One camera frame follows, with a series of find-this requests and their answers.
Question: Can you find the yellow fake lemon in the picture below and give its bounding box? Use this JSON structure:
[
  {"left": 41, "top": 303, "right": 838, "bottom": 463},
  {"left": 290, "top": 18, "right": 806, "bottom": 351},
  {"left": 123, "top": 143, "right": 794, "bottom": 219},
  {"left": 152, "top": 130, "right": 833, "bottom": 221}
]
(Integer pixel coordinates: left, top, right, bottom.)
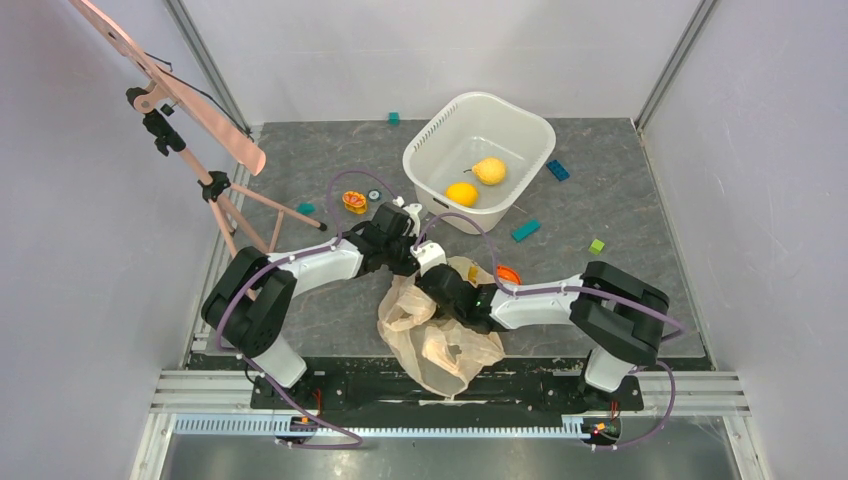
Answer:
[{"left": 444, "top": 182, "right": 479, "bottom": 208}]

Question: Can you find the yellow fake fruit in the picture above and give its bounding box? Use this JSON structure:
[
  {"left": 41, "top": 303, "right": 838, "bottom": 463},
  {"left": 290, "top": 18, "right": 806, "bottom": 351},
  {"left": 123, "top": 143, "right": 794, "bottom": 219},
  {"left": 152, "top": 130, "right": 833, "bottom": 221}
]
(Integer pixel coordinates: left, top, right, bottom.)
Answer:
[{"left": 465, "top": 157, "right": 508, "bottom": 186}]

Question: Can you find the cream banana print plastic bag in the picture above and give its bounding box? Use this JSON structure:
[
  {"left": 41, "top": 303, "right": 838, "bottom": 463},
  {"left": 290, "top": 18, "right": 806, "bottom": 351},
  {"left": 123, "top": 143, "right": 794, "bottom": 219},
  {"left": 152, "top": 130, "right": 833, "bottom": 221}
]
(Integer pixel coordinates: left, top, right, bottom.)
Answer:
[{"left": 377, "top": 275, "right": 505, "bottom": 399}]

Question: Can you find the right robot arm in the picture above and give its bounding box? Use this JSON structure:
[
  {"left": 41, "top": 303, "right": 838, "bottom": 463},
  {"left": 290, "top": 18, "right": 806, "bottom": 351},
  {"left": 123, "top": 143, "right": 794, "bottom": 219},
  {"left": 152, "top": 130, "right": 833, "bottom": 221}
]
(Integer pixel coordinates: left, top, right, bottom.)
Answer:
[{"left": 415, "top": 261, "right": 671, "bottom": 394}]

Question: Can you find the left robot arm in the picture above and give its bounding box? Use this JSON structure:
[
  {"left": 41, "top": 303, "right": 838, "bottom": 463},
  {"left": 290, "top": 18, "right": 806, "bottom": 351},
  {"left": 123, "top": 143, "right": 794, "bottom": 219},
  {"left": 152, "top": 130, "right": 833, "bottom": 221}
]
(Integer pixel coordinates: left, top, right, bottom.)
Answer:
[{"left": 201, "top": 199, "right": 425, "bottom": 388}]

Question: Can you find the yellow orange toy cylinder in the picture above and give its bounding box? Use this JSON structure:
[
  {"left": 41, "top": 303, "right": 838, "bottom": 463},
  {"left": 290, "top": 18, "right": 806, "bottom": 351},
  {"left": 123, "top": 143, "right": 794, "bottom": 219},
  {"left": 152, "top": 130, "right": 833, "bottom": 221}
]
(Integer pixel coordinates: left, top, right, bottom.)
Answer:
[{"left": 342, "top": 191, "right": 368, "bottom": 215}]

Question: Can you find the orange curved toy piece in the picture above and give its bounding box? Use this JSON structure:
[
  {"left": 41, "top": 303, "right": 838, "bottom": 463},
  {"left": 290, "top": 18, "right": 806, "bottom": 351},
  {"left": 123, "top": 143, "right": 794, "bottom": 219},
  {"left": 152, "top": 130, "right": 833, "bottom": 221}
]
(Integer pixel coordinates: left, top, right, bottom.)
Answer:
[{"left": 496, "top": 264, "right": 522, "bottom": 285}]

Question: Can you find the white plastic basin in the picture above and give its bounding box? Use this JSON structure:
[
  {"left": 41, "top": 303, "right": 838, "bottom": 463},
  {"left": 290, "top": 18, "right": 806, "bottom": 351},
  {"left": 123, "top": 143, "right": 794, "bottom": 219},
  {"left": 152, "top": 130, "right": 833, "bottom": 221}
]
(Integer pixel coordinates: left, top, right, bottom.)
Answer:
[{"left": 402, "top": 92, "right": 557, "bottom": 232}]

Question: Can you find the teal flat rectangular block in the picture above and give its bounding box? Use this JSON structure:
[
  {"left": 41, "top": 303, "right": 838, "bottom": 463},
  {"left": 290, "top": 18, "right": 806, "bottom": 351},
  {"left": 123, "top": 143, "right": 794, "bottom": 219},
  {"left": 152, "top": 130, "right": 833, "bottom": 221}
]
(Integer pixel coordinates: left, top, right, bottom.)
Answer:
[{"left": 511, "top": 219, "right": 541, "bottom": 243}]

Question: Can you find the teal wedge block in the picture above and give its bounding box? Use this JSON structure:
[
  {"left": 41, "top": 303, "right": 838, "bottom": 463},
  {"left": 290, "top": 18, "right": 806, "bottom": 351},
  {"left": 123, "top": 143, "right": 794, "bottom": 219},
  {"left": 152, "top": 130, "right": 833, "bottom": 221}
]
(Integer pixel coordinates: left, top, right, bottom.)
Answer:
[{"left": 296, "top": 203, "right": 316, "bottom": 215}]

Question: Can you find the blue lego brick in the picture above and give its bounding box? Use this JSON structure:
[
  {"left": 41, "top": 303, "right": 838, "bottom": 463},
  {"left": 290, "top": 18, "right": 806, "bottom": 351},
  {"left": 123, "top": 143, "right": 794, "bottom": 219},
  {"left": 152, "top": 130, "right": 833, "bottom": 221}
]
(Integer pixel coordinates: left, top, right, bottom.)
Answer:
[{"left": 545, "top": 160, "right": 570, "bottom": 182}]

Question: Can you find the green cube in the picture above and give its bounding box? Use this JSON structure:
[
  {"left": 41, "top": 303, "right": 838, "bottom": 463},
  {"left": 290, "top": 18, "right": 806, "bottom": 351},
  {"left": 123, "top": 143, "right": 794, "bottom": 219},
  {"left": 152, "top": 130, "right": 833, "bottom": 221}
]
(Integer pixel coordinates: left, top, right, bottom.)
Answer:
[{"left": 588, "top": 239, "right": 605, "bottom": 255}]

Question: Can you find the pink tripod easel stand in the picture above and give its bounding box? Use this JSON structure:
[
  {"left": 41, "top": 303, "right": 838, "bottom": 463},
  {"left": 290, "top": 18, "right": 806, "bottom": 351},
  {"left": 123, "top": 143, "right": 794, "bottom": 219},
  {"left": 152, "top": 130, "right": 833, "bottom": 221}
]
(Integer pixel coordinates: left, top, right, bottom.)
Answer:
[{"left": 68, "top": 0, "right": 329, "bottom": 266}]

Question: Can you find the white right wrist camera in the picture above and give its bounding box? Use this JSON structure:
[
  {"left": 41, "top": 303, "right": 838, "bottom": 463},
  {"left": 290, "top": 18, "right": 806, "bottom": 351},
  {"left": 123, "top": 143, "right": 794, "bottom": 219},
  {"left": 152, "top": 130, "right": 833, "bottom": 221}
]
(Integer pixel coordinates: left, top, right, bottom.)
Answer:
[{"left": 410, "top": 240, "right": 447, "bottom": 276}]

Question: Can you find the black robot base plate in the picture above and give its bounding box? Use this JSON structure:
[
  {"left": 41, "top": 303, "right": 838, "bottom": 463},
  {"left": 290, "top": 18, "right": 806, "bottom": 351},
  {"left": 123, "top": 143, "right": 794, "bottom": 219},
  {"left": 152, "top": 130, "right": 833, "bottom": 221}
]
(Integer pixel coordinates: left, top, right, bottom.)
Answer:
[{"left": 286, "top": 357, "right": 644, "bottom": 428}]

